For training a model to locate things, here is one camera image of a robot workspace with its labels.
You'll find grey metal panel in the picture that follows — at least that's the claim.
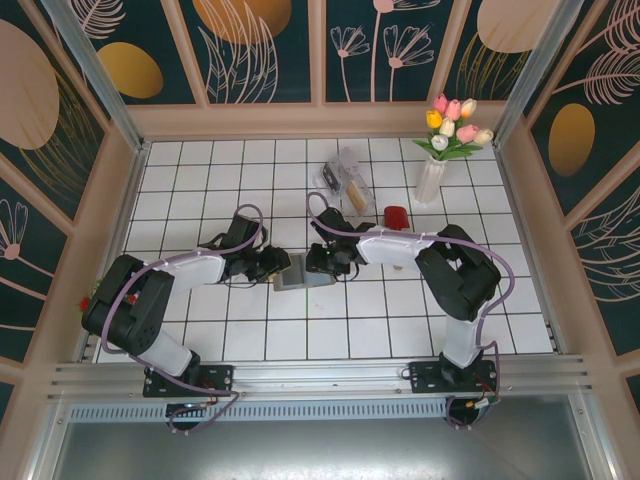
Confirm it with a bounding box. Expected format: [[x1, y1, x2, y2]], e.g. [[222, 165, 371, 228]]
[[48, 419, 604, 480]]

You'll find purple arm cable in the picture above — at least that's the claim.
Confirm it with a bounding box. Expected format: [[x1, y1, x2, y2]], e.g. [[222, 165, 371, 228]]
[[99, 203, 267, 436], [305, 191, 517, 431]]

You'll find wooden brush in organizer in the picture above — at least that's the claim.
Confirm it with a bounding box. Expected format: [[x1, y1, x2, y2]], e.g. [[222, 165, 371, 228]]
[[344, 179, 366, 211]]

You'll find artificial tulip bouquet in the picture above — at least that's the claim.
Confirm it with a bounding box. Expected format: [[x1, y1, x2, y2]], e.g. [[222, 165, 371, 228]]
[[411, 93, 496, 163]]

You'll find red shovel wooden handle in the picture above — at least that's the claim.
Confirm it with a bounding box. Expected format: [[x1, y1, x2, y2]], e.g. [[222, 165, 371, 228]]
[[383, 205, 411, 273]]

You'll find grey folding card holder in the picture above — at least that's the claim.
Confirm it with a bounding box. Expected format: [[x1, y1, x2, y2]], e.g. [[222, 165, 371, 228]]
[[272, 252, 339, 293]]

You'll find white ribbed vase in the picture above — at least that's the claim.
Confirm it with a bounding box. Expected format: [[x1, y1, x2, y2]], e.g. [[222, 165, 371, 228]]
[[415, 155, 449, 204]]

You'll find aluminium frame post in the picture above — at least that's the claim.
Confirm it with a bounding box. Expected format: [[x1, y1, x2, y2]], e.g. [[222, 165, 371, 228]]
[[491, 0, 584, 147], [41, 0, 147, 152]]

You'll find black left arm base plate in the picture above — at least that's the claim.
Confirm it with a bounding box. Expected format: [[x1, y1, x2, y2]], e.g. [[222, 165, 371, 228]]
[[142, 364, 236, 399]]

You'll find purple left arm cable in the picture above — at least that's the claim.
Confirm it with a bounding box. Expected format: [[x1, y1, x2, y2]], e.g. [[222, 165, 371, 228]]
[[99, 203, 267, 436]]

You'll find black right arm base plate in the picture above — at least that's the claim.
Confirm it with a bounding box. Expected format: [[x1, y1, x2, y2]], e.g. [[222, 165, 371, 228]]
[[408, 359, 501, 397]]

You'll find aluminium mounting rail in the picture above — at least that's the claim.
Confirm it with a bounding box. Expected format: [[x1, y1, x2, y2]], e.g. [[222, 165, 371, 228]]
[[47, 353, 597, 402]]

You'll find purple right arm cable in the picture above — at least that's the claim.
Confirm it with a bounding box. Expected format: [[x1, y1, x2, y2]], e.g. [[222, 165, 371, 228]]
[[305, 191, 517, 431]]

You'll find clear acrylic organizer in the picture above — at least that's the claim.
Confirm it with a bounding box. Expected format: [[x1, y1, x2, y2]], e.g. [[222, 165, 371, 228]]
[[312, 146, 377, 217]]

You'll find slotted grey cable duct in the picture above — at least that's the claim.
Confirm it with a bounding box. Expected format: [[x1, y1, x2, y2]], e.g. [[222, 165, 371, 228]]
[[67, 399, 449, 422]]

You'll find black item in organizer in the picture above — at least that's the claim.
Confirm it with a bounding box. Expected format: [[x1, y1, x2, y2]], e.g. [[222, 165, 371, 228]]
[[321, 165, 343, 196]]

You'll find lilac card in organizer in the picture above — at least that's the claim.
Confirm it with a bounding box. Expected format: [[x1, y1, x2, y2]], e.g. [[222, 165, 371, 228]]
[[332, 148, 358, 174]]

